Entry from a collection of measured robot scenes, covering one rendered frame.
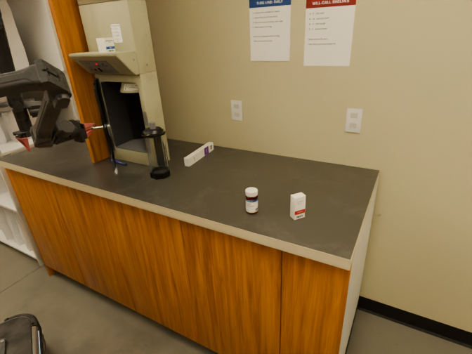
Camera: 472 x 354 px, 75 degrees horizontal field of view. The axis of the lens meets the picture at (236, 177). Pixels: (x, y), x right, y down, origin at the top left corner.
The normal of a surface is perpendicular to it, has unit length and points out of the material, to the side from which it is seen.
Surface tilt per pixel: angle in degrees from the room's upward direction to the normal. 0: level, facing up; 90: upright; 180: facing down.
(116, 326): 0
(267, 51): 90
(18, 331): 0
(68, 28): 90
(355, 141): 90
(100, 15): 90
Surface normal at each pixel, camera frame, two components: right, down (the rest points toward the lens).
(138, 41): 0.87, 0.18
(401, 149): -0.48, 0.41
